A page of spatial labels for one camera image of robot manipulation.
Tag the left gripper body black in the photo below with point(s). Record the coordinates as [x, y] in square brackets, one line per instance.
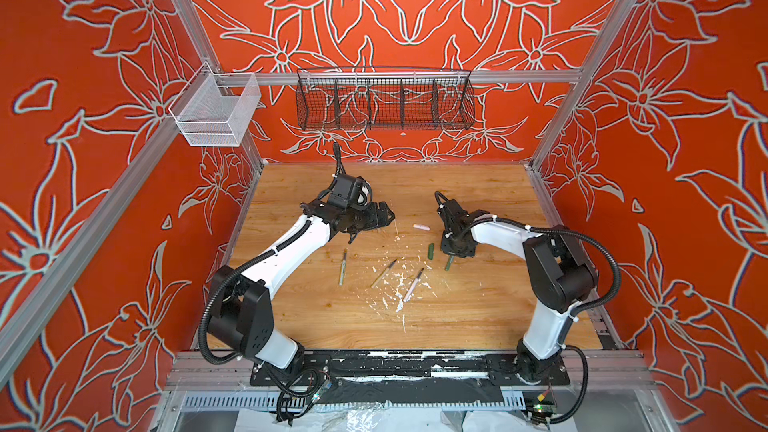
[366, 217]

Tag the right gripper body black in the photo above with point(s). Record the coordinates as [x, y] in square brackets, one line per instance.
[449, 244]

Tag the green pen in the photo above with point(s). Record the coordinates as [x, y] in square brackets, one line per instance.
[449, 263]
[342, 270]

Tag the pink pen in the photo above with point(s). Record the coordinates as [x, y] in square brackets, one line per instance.
[413, 286]

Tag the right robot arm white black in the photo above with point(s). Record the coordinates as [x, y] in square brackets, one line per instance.
[561, 279]

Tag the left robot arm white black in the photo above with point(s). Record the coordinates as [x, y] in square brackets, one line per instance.
[238, 319]

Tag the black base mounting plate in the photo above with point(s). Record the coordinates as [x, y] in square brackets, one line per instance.
[408, 369]

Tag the clear plastic bin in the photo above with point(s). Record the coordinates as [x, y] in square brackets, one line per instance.
[216, 109]

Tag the black wire basket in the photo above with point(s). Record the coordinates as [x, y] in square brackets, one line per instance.
[364, 98]

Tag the grey cable duct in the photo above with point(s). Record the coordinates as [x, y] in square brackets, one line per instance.
[266, 401]

